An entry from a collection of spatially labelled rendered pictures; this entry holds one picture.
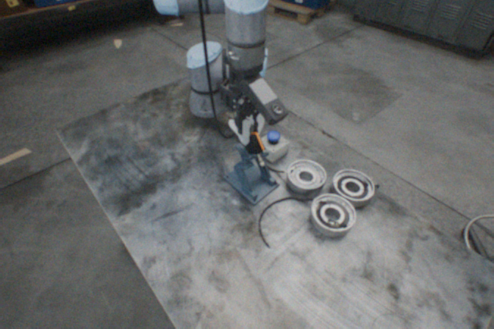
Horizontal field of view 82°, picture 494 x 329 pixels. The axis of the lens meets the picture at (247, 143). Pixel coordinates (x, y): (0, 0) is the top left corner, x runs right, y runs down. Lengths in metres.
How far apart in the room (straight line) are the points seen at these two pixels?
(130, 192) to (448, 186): 1.90
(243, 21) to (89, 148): 0.69
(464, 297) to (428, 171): 1.53
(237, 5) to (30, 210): 1.85
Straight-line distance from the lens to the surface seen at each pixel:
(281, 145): 0.86
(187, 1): 0.63
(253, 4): 0.53
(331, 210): 0.77
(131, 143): 1.01
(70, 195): 2.09
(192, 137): 0.97
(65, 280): 1.78
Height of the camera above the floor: 1.43
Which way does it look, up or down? 43 degrees down
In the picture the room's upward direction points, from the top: straight up
